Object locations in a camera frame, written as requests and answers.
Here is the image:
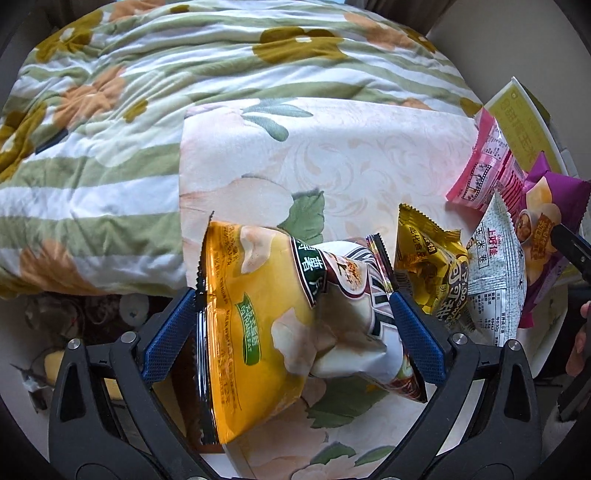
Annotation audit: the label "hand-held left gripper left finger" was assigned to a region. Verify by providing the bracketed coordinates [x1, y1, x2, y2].
[48, 287, 218, 480]

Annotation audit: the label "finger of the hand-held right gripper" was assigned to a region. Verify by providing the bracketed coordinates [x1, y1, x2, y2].
[551, 223, 591, 278]

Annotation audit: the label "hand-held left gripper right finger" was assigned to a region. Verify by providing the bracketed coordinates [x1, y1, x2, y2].
[369, 290, 543, 480]

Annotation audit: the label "purple snack packet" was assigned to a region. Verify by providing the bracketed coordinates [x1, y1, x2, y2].
[496, 152, 591, 329]

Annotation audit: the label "yellow white potato chip packet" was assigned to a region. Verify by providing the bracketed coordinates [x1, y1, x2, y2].
[194, 211, 428, 446]

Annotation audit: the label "green yellow cardboard box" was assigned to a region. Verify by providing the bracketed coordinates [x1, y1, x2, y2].
[482, 76, 571, 178]

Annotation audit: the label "person's right hand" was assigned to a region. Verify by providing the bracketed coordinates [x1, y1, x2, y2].
[565, 300, 591, 377]

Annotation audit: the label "yellow brown snack packet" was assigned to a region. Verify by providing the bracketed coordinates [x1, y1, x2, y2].
[393, 203, 471, 334]

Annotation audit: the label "dark floor mat white circles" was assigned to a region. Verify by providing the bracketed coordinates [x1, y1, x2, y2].
[22, 290, 154, 343]

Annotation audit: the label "white blue corn snack packet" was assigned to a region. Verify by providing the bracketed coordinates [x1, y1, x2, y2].
[464, 191, 528, 348]

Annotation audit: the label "yellow floor object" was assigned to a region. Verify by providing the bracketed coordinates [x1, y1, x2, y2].
[43, 349, 123, 403]

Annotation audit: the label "pink snack packet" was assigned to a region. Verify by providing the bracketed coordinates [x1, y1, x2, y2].
[445, 108, 528, 214]

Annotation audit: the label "cream floral cloth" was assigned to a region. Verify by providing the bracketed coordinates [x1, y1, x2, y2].
[178, 97, 570, 480]

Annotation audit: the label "green striped floral blanket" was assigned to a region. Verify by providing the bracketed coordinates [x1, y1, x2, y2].
[0, 0, 482, 297]

